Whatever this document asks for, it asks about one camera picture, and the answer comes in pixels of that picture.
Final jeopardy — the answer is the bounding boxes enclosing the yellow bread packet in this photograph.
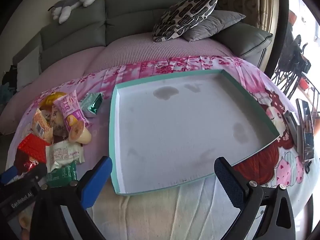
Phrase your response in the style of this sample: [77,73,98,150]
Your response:
[39,92,68,110]

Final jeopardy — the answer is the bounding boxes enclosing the black metal railing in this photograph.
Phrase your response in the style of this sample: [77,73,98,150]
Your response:
[271,35,313,98]

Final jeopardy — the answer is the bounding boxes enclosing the pink printed blanket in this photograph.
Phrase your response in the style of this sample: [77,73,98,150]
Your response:
[5,55,320,240]

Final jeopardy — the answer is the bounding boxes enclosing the silver flat device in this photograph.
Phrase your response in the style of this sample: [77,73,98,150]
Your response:
[284,111,299,147]

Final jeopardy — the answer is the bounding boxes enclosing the teal cloth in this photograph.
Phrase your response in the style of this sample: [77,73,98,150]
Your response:
[0,84,16,103]

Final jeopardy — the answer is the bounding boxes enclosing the orange round pastry packet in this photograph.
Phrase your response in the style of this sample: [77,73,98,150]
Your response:
[69,122,92,145]

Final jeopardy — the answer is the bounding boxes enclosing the light green foil packet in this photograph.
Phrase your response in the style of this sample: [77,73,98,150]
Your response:
[79,92,104,117]

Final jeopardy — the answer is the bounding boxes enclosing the red patterned packet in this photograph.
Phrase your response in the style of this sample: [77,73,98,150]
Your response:
[17,133,50,164]

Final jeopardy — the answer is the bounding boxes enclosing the black white patterned pillow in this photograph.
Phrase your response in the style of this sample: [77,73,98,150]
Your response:
[152,0,219,42]

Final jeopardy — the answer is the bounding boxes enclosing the black phone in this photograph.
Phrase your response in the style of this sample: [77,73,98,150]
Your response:
[296,98,315,162]

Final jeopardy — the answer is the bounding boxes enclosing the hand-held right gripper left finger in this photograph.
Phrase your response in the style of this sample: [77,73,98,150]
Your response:
[31,156,113,240]

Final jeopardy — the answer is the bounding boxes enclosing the pink knit sofa cover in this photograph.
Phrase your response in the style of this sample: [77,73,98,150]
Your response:
[0,36,240,135]

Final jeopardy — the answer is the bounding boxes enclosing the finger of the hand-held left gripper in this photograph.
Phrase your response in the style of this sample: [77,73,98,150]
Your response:
[0,164,48,190]
[0,167,17,184]

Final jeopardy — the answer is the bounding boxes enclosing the grey pillow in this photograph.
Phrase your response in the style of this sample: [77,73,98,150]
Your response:
[182,10,247,42]

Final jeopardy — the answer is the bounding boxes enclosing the black window frame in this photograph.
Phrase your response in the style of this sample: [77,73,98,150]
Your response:
[265,0,292,77]

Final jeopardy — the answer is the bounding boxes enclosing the grey white plush toy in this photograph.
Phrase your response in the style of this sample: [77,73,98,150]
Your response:
[48,0,98,24]

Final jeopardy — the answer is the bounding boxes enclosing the grey-green sofa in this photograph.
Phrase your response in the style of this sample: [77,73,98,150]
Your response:
[12,0,273,85]

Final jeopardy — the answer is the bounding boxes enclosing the dark cloth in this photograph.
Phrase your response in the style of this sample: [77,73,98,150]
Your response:
[2,65,18,87]

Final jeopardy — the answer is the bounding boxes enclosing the dark green snack packet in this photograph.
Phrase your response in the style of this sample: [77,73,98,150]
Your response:
[46,161,78,188]

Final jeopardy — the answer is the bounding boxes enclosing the brown cookie packet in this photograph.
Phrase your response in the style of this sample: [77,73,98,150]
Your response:
[50,110,69,137]

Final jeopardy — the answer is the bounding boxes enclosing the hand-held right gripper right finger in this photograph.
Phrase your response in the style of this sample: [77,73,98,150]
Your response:
[214,157,297,240]

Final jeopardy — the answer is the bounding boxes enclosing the red triangular snack packet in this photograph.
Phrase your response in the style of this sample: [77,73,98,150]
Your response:
[14,152,39,174]

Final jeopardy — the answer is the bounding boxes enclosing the teal shallow box tray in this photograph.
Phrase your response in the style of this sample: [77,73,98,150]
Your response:
[109,69,280,196]

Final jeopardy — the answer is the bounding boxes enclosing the pink cake packet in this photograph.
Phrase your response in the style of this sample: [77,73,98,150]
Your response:
[53,90,90,133]

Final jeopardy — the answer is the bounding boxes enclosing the brown white snack packet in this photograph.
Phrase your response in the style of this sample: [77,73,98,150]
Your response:
[32,108,54,140]

